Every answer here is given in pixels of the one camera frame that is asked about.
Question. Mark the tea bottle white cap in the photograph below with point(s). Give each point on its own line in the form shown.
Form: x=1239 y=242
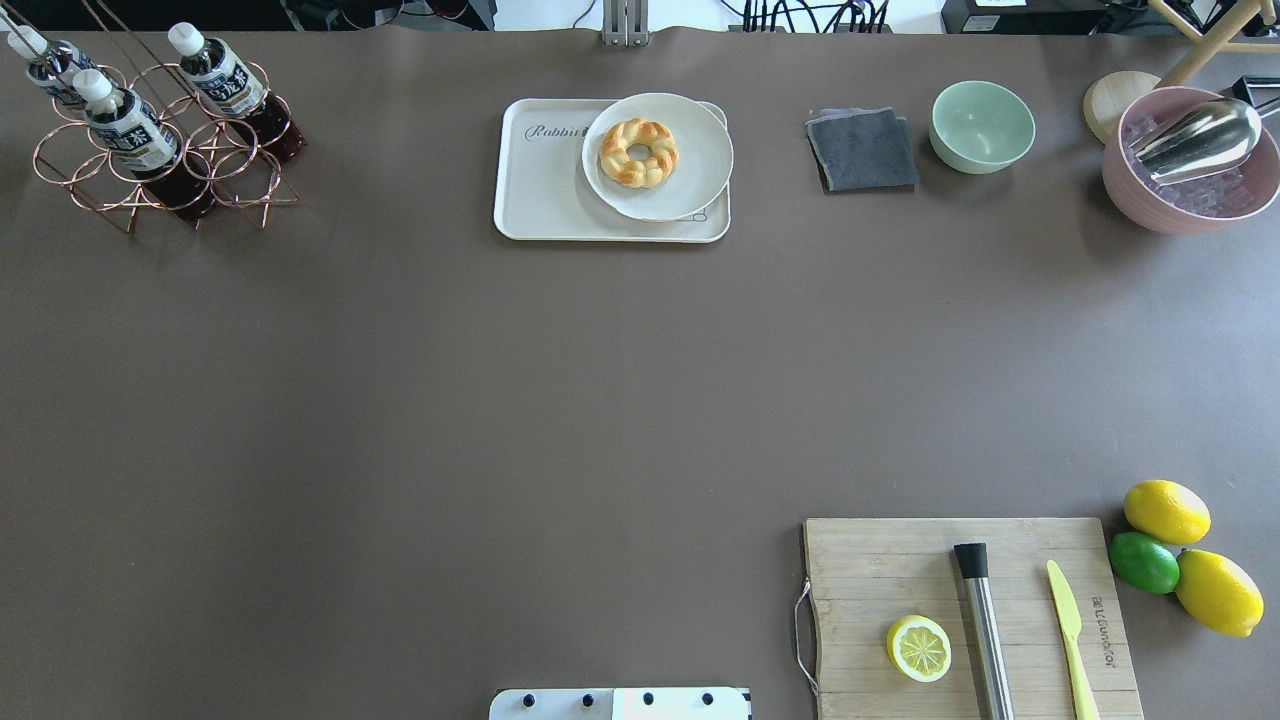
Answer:
x=254 y=113

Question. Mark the white rectangular serving tray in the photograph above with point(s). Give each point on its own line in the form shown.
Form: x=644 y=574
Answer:
x=542 y=193

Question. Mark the white round plate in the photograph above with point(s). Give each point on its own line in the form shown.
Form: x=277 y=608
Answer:
x=706 y=158

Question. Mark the grey folded cloth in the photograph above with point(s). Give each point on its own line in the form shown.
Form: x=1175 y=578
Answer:
x=861 y=149

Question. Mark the wooden cutting board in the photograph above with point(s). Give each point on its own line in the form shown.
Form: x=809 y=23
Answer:
x=866 y=573

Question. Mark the steel muddler black tip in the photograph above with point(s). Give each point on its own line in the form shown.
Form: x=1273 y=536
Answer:
x=972 y=562

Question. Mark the lemon half slice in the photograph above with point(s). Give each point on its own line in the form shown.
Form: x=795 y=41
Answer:
x=919 y=648

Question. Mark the green ceramic bowl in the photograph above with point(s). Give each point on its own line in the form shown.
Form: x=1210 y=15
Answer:
x=979 y=127

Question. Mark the yellow plastic knife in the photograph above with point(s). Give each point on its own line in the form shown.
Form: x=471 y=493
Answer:
x=1070 y=625

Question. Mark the round wooden lid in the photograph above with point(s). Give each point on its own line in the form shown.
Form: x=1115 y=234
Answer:
x=1110 y=96

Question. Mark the green lime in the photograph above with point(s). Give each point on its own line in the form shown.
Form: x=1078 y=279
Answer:
x=1144 y=562

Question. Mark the yellow lemon upper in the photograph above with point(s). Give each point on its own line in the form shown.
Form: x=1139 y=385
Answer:
x=1167 y=511

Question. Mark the yellow lemon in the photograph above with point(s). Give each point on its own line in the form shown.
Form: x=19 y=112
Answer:
x=1218 y=593
x=1167 y=511

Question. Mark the pink bowl with ice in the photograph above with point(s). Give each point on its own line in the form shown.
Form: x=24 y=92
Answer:
x=1255 y=181

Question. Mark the metal ice scoop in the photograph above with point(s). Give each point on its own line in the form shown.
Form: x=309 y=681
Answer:
x=1213 y=136

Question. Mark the yellow lemon lower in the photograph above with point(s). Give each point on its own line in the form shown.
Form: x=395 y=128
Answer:
x=1218 y=593

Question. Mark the wooden chair legs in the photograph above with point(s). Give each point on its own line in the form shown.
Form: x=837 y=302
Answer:
x=1221 y=38

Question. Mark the braided ring bread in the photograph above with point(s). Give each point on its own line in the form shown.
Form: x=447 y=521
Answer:
x=639 y=153

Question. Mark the metal bracket at table edge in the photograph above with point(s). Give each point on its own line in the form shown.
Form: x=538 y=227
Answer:
x=625 y=23

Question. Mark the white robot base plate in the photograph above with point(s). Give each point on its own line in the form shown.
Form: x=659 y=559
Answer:
x=662 y=702

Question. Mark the black cables background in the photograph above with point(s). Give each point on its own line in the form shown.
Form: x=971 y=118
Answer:
x=819 y=17

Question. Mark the copper wire bottle rack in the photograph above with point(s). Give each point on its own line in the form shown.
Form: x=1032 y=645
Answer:
x=242 y=177

